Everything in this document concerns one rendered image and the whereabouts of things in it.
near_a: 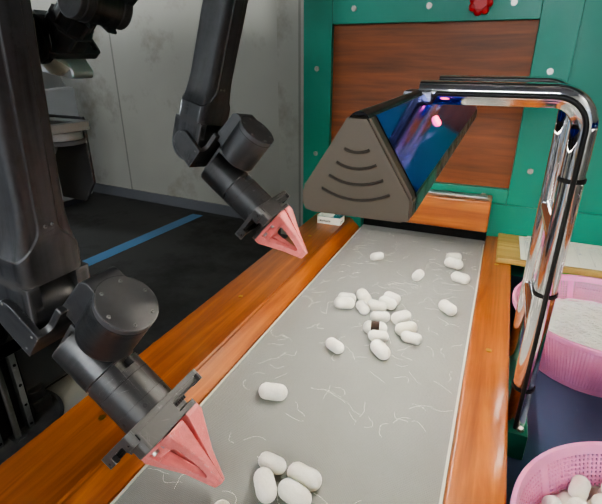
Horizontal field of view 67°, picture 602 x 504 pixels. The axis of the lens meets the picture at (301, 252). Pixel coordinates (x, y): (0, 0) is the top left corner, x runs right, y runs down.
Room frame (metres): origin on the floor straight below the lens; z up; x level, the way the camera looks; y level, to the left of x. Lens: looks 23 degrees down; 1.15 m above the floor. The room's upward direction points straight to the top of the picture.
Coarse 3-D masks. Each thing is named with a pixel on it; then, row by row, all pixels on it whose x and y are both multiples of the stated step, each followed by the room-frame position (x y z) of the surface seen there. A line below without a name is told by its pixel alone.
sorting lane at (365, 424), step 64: (384, 256) 0.92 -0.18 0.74; (320, 320) 0.66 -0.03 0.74; (448, 320) 0.66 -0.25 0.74; (256, 384) 0.50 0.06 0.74; (320, 384) 0.50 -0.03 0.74; (384, 384) 0.50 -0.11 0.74; (448, 384) 0.50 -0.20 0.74; (256, 448) 0.39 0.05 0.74; (320, 448) 0.39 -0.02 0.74; (384, 448) 0.39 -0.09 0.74; (448, 448) 0.39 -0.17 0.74
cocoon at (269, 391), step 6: (264, 384) 0.47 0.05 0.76; (270, 384) 0.47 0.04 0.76; (276, 384) 0.47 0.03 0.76; (282, 384) 0.47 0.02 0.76; (264, 390) 0.46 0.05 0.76; (270, 390) 0.46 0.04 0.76; (276, 390) 0.46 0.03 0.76; (282, 390) 0.46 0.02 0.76; (264, 396) 0.46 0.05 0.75; (270, 396) 0.46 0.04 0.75; (276, 396) 0.46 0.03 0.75; (282, 396) 0.46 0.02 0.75
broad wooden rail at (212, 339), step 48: (288, 240) 0.96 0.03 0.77; (336, 240) 0.98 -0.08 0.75; (240, 288) 0.73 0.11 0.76; (288, 288) 0.74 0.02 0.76; (192, 336) 0.57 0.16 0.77; (240, 336) 0.59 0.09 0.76; (48, 432) 0.39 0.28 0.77; (96, 432) 0.39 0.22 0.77; (0, 480) 0.32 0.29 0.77; (48, 480) 0.32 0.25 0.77; (96, 480) 0.33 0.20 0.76
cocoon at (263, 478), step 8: (256, 472) 0.34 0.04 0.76; (264, 472) 0.34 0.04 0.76; (272, 472) 0.34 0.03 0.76; (256, 480) 0.33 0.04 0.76; (264, 480) 0.33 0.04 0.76; (272, 480) 0.33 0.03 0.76; (256, 488) 0.32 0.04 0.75; (264, 488) 0.32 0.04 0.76; (272, 488) 0.32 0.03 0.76; (264, 496) 0.31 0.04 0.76; (272, 496) 0.32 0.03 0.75
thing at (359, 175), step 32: (416, 96) 0.47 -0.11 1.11; (352, 128) 0.31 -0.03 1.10; (384, 128) 0.32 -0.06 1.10; (416, 128) 0.40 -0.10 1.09; (448, 128) 0.53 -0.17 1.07; (320, 160) 0.32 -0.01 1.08; (352, 160) 0.31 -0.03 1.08; (384, 160) 0.30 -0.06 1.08; (416, 160) 0.35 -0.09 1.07; (320, 192) 0.32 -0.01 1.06; (352, 192) 0.31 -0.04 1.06; (384, 192) 0.30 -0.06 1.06; (416, 192) 0.31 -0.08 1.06
